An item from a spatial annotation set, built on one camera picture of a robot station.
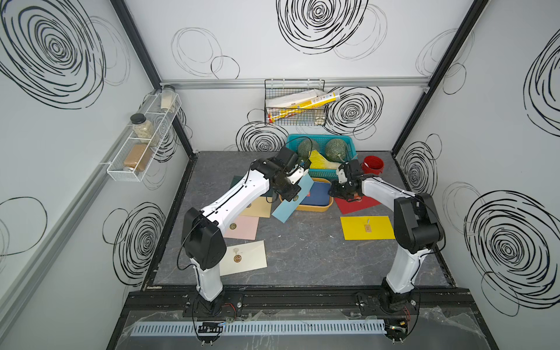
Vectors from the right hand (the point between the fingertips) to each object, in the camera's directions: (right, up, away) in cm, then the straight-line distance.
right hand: (332, 191), depth 98 cm
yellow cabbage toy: (-5, +14, +7) cm, 17 cm away
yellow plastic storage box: (-23, 0, -24) cm, 33 cm away
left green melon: (-11, +22, +11) cm, 27 cm away
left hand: (-19, +2, -15) cm, 24 cm away
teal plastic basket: (-17, +26, +19) cm, 36 cm away
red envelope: (+7, -7, +2) cm, 10 cm away
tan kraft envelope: (-32, -8, +3) cm, 33 cm away
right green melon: (+4, +20, +10) cm, 23 cm away
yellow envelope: (+14, -15, -5) cm, 21 cm away
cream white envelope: (-38, -25, -13) cm, 47 cm away
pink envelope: (-40, -14, -7) cm, 43 cm away
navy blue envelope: (-6, -2, +2) cm, 7 cm away
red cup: (+20, +12, +4) cm, 24 cm away
